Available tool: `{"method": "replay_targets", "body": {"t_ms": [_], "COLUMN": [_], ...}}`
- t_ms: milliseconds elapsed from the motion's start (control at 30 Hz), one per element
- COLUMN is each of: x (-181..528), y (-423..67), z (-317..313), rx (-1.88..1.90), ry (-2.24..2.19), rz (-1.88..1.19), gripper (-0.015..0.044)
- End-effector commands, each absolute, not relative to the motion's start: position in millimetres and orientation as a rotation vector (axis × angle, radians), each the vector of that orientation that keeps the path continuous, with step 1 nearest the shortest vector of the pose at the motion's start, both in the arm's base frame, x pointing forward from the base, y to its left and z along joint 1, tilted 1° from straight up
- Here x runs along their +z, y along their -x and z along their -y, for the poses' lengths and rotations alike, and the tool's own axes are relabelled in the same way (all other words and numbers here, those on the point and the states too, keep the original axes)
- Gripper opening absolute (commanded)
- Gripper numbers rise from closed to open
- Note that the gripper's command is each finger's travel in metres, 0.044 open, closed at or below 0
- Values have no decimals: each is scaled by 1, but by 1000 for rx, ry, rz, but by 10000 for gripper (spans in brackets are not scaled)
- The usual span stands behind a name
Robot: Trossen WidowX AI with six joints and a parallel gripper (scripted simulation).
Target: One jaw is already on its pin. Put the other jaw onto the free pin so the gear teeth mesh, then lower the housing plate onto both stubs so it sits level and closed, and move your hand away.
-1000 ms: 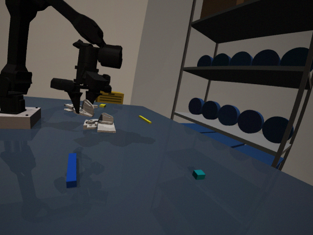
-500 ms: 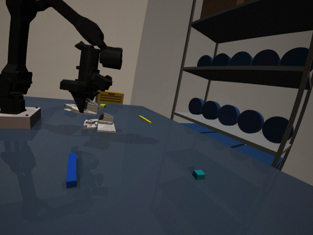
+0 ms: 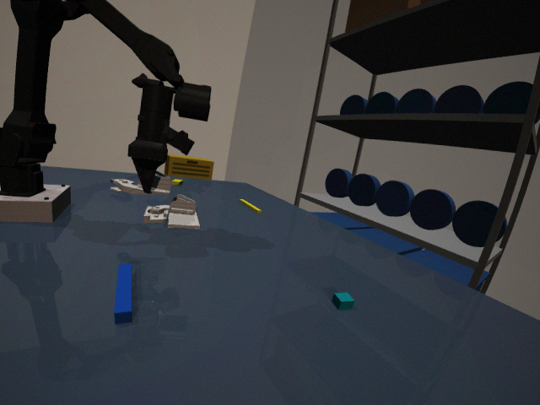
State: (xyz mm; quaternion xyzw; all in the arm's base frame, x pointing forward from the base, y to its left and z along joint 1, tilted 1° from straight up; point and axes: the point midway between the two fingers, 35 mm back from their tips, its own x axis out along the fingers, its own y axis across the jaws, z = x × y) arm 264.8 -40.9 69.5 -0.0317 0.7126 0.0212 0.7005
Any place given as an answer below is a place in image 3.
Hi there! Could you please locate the small teal block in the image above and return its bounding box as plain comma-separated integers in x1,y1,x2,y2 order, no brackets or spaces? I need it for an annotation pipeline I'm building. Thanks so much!
332,292,355,310

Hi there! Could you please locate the blue rectangular block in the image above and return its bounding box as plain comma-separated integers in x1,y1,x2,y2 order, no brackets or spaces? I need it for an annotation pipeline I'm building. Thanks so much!
114,264,132,324

